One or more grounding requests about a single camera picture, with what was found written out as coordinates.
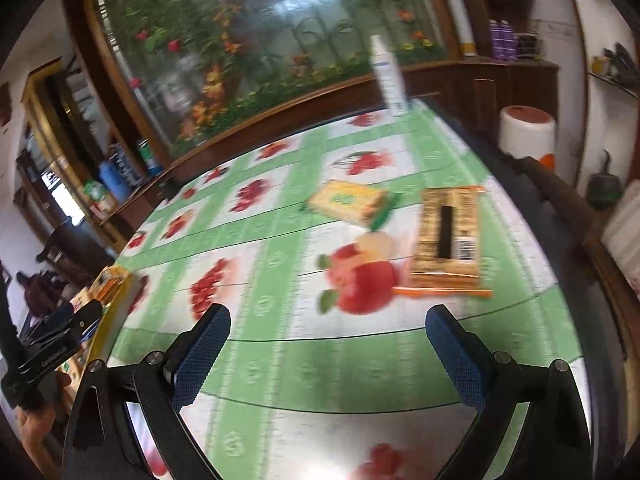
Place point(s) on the green white canister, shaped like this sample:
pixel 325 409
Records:
pixel 100 199

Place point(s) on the yellow cardboard box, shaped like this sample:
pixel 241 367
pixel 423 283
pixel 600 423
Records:
pixel 112 287

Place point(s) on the purple bottle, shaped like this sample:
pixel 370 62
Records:
pixel 510 41
pixel 496 40

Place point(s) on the green can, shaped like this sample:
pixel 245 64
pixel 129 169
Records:
pixel 148 157

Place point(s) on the white spray bottle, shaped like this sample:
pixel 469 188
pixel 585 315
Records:
pixel 387 75

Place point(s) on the dark green kettle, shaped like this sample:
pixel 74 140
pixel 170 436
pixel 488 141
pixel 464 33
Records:
pixel 604 185

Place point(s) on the floral aquarium panel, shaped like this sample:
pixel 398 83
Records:
pixel 260 35

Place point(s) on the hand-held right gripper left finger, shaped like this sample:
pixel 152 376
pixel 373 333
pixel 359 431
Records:
pixel 202 355

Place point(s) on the white yellow roll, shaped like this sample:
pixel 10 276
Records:
pixel 457 5

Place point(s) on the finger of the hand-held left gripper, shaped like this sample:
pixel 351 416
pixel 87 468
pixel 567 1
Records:
pixel 70 320

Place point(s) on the orange barcode cracker packet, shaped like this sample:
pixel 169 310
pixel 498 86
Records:
pixel 447 240

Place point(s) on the blue jug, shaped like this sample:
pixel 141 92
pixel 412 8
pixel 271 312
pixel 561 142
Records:
pixel 114 180

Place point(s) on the white bucket red lid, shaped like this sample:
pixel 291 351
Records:
pixel 525 132

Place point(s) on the green fruit print tablecloth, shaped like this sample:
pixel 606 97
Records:
pixel 300 270

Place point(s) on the wooden cabinet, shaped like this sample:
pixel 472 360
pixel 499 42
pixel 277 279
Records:
pixel 310 102

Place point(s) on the wall shelf with tools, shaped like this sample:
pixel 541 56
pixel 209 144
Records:
pixel 617 67

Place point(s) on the person's left hand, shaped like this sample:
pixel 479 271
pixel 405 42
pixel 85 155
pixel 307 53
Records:
pixel 47 425

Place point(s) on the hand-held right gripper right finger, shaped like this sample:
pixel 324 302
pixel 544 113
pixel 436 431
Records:
pixel 457 360

